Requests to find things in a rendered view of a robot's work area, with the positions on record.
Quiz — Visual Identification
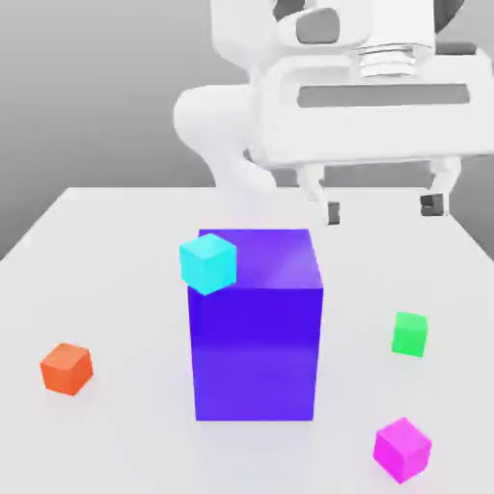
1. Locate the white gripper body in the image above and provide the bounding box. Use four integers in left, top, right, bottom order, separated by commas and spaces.
250, 50, 494, 170

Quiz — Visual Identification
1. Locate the small green cube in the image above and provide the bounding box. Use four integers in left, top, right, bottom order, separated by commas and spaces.
391, 311, 428, 358

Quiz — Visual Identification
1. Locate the small magenta cube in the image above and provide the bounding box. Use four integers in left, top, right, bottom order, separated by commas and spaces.
372, 417, 432, 485

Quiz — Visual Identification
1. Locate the large blue box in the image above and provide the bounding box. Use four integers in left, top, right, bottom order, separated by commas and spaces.
186, 228, 324, 423

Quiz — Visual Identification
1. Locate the small orange cube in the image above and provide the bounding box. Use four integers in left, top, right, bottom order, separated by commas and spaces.
40, 342, 95, 398

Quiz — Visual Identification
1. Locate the small cyan cube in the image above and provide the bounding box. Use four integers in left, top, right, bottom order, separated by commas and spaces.
178, 233, 237, 297

